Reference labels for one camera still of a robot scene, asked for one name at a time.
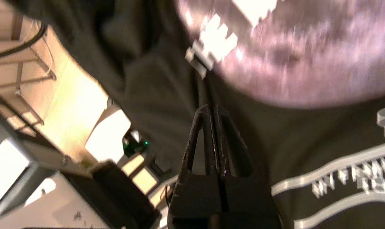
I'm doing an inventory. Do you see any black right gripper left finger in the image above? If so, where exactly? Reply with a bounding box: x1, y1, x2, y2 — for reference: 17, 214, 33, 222
169, 105, 225, 228

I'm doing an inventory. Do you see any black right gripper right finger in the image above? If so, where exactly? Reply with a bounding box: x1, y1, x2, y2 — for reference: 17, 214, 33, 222
213, 107, 284, 223

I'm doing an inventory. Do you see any black moon print t-shirt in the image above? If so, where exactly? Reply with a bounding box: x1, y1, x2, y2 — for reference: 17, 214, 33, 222
8, 0, 385, 229

